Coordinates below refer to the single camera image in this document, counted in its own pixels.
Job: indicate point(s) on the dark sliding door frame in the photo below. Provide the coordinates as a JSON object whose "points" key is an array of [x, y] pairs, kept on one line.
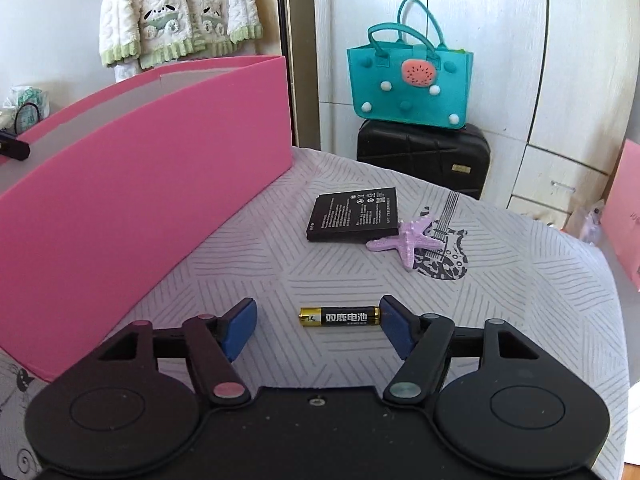
{"points": [[300, 60]]}

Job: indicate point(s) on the flat black battery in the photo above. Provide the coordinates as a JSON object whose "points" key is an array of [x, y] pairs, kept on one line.
{"points": [[350, 215]]}

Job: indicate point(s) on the white patterned tablecloth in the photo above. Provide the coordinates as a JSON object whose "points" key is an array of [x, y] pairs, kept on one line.
{"points": [[525, 285]]}

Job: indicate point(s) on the pink cardboard box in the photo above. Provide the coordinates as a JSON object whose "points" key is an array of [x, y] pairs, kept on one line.
{"points": [[125, 220]]}

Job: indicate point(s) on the black gold cylindrical battery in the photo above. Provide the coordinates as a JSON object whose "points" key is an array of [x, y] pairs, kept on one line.
{"points": [[340, 317]]}

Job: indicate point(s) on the purple starfish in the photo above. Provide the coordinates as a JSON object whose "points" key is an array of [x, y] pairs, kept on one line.
{"points": [[407, 242]]}

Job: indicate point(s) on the black suitcase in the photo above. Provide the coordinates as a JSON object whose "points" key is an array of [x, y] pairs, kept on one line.
{"points": [[420, 155]]}

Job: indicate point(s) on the pink paper bag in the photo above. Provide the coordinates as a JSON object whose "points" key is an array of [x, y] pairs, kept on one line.
{"points": [[625, 220]]}

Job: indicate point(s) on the white fluffy bathrobe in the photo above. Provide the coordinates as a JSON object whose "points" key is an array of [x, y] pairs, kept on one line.
{"points": [[150, 0]]}

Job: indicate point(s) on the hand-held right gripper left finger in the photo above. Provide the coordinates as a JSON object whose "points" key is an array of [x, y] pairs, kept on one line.
{"points": [[240, 327]]}

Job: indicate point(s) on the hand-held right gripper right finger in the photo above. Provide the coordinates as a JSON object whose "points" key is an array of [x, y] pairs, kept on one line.
{"points": [[397, 327]]}

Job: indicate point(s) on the clear plastic bag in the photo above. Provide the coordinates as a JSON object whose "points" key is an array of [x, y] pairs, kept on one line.
{"points": [[590, 225]]}

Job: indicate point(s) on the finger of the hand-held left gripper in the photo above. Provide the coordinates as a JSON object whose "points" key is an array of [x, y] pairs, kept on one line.
{"points": [[15, 147]]}

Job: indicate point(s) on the light wooden wardrobe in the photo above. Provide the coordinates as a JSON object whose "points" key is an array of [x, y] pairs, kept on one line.
{"points": [[500, 60]]}

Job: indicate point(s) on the white green printed packet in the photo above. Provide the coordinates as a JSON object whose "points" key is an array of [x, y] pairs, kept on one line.
{"points": [[27, 97]]}

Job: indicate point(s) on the teal felt handbag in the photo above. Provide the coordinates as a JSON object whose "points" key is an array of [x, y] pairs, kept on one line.
{"points": [[400, 100]]}

